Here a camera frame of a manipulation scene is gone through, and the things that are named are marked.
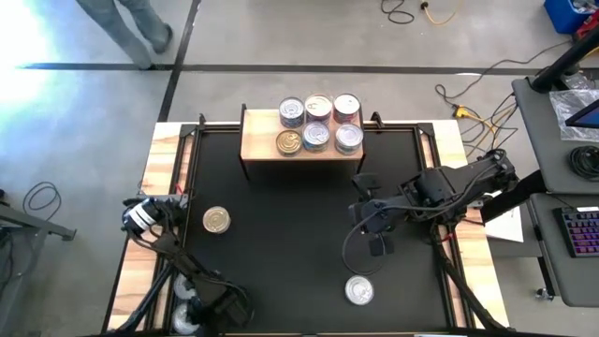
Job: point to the black rig strut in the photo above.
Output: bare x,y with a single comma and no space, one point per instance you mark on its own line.
150,299
463,295

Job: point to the teal fish-print can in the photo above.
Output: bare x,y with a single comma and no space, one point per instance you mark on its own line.
359,290

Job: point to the yellow power plug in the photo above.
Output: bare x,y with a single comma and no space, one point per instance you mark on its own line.
462,112

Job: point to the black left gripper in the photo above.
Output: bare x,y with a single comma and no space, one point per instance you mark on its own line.
224,299

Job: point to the backlit black keyboard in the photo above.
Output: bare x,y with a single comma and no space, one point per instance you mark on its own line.
580,231

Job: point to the dark blue sardine tin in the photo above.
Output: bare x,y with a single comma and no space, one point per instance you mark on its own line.
291,112

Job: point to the red white round can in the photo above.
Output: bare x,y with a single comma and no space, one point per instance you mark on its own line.
346,107

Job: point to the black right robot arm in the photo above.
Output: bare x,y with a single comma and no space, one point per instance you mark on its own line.
468,178

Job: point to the blue plastic bin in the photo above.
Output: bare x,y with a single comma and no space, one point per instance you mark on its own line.
561,14

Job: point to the black table clamp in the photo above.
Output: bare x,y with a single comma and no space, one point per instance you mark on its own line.
202,119
376,120

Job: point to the clear plastic bag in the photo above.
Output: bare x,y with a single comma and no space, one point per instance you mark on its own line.
561,105

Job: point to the person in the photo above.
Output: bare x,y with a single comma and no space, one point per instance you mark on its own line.
121,28

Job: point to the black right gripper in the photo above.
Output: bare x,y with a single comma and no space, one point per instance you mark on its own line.
374,213

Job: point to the wooden shelf with black legs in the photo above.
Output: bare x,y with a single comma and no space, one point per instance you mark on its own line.
257,140

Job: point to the silver round can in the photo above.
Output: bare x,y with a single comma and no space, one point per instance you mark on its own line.
180,324

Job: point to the grey desk top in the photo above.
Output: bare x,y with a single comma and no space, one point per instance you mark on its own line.
552,271
538,140

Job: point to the white paper sheet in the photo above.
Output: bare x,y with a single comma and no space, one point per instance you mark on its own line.
505,224

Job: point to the desk caster wheel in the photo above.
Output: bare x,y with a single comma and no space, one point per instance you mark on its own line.
545,294

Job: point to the white green round can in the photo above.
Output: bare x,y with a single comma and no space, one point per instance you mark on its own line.
348,139

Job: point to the black desk leg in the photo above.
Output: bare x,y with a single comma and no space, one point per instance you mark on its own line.
524,189

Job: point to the tall blue red-striped can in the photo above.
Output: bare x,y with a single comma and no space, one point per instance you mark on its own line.
216,220
318,108

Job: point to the blue-screen tablet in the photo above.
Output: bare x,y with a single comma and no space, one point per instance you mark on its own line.
587,114

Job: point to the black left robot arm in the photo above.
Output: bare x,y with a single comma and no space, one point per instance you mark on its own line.
175,253

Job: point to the turquoise yellow tuna can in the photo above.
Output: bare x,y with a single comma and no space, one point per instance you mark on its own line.
316,136

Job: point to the grey metal stand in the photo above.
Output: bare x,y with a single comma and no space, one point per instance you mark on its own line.
28,220

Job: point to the black monitor pole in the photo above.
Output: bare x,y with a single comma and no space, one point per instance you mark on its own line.
561,65

